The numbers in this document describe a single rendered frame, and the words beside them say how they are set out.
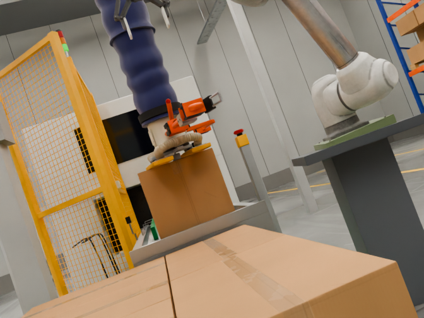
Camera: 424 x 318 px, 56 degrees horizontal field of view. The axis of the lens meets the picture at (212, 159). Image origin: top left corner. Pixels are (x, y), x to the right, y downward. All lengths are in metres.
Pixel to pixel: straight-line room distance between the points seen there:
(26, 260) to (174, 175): 1.16
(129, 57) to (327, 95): 0.94
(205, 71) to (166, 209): 9.86
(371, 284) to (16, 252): 2.29
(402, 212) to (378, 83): 0.56
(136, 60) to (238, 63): 10.16
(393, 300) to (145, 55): 1.55
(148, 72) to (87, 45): 9.75
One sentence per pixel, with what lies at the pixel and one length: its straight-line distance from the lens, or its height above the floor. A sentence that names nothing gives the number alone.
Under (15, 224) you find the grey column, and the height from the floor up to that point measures 0.95.
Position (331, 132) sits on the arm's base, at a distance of 1.88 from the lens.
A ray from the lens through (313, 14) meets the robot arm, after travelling 1.69.
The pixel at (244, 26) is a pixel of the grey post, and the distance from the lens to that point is 5.35.
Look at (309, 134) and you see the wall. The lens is 12.30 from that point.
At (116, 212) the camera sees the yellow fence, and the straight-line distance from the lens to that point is 2.69.
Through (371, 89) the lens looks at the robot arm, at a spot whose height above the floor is 0.91.
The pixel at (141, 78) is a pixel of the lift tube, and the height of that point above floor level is 1.36.
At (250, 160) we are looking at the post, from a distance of 2.57.
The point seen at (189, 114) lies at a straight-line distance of 1.38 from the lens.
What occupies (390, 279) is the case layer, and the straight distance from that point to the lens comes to 0.78.
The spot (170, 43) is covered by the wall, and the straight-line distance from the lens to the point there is 11.83.
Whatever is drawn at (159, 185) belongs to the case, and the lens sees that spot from 2.00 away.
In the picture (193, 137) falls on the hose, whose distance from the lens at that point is 1.83.
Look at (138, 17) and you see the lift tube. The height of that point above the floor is 1.65.
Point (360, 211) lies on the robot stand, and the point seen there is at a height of 0.45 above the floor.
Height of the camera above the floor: 0.78
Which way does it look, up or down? 3 degrees up
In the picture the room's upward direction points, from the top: 20 degrees counter-clockwise
